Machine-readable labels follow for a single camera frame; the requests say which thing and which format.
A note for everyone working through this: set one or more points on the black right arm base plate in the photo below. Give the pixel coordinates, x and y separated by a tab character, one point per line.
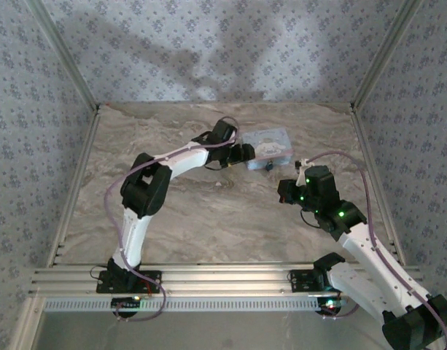
301	280

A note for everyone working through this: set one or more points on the small key with blue head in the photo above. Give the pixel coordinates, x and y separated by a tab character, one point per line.
270	168

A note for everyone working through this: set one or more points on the aluminium frame post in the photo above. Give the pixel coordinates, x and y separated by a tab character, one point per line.
387	54
62	54

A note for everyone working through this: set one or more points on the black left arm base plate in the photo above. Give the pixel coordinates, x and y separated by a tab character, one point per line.
150	282

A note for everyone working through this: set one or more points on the aluminium table side rail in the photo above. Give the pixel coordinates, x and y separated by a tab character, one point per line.
378	182
75	182

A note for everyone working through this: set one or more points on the aluminium frame leg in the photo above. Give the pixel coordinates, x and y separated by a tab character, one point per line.
28	324

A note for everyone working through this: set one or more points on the aluminium mounting rail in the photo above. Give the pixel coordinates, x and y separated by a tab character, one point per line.
227	279

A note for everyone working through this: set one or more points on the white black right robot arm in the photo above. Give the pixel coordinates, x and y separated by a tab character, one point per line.
369	257

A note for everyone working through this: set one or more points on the small padlock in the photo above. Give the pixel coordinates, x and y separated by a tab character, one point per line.
269	162

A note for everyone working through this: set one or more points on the blue cartoon tin box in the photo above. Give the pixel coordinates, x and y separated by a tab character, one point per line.
268	147

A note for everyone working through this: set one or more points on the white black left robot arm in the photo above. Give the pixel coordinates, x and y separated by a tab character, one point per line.
132	233

